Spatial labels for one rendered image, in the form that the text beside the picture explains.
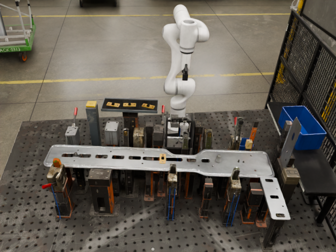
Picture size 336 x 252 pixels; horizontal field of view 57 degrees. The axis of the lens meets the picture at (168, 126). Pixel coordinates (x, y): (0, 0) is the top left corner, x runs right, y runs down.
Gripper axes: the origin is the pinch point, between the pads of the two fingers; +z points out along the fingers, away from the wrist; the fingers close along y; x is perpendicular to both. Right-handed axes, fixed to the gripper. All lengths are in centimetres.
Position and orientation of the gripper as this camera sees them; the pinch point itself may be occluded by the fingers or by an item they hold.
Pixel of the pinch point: (184, 75)
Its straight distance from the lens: 185.7
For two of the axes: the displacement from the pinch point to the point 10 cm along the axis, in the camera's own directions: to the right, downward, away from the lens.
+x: 10.0, 0.4, 0.1
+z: -0.4, 7.9, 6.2
